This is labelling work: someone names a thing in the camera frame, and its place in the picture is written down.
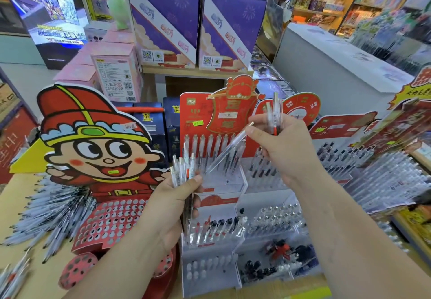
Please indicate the person's left hand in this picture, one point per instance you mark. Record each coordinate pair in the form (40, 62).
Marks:
(161, 207)

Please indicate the person's right hand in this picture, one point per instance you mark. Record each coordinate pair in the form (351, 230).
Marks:
(289, 147)

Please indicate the person's left thumb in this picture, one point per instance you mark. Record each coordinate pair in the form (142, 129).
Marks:
(190, 185)

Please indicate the person's right thumb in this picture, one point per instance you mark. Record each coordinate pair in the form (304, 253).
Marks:
(256, 137)

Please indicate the bunch of clear pens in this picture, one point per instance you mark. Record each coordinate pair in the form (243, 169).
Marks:
(188, 174)

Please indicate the single clear pen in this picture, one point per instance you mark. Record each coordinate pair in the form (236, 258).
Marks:
(229, 149)

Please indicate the clear pens with red grip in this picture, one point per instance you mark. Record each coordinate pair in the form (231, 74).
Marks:
(276, 113)

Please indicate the person's right forearm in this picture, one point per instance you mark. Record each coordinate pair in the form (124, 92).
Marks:
(350, 241)

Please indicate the person's left forearm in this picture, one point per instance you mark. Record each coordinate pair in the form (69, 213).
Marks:
(124, 268)

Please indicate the red header card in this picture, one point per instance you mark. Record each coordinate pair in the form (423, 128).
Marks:
(232, 106)

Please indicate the row of clear clip pens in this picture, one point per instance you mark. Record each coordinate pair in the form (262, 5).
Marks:
(210, 147)

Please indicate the row of black tipped pens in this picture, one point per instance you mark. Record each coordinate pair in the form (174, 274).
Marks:
(219, 226)

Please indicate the white tiered pen rack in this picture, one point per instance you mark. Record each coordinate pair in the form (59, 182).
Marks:
(259, 197)

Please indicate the dark blue box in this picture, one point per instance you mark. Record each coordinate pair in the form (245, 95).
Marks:
(153, 130)
(172, 123)

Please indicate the group of white pen caps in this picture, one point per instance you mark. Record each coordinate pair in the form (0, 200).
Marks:
(208, 266)

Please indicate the group of clear capped pens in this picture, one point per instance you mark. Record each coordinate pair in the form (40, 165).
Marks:
(276, 219)

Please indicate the wooden shelf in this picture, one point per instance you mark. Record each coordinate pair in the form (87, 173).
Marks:
(188, 76)

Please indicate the red cartoon character cardboard display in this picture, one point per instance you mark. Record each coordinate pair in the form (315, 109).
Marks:
(97, 147)

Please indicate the white cabinet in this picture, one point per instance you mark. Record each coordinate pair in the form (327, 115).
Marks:
(330, 63)

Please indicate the purple display box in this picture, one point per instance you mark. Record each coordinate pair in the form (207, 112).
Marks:
(161, 25)
(232, 32)

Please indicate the heap of black red pens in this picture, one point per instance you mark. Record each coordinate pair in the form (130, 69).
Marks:
(283, 258)

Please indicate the pink printed box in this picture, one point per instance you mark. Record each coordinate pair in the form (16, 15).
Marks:
(116, 73)

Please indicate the pile of white pens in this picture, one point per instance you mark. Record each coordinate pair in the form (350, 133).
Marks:
(50, 211)

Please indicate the red yellow sign pen display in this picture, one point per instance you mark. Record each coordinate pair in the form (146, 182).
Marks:
(397, 160)

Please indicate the stack of pink boxes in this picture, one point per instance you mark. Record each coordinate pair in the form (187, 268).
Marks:
(84, 63)

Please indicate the small white box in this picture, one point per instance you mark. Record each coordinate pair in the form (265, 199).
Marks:
(96, 32)

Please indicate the rack of hanging goods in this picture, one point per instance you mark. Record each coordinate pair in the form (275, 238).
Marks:
(397, 22)

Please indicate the yellow box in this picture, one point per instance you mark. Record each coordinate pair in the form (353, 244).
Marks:
(416, 228)

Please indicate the green figurine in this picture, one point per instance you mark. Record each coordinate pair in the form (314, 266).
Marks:
(118, 9)

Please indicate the heap of white loose pens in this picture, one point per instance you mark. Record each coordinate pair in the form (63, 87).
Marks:
(11, 278)

